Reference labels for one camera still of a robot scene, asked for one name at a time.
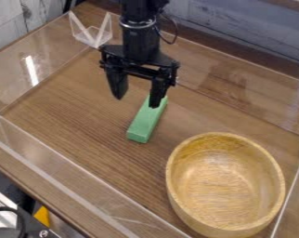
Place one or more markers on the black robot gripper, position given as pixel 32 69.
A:
pixel 139 57

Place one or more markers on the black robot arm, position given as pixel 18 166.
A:
pixel 143 12

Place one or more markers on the green rectangular block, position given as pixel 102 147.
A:
pixel 146 121

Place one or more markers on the brown wooden bowl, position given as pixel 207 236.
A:
pixel 226 185

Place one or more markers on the yellow black device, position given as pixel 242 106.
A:
pixel 34 225

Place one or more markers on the clear acrylic corner bracket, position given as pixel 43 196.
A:
pixel 92 36

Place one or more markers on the clear acrylic enclosure wall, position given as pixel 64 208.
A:
pixel 64 148

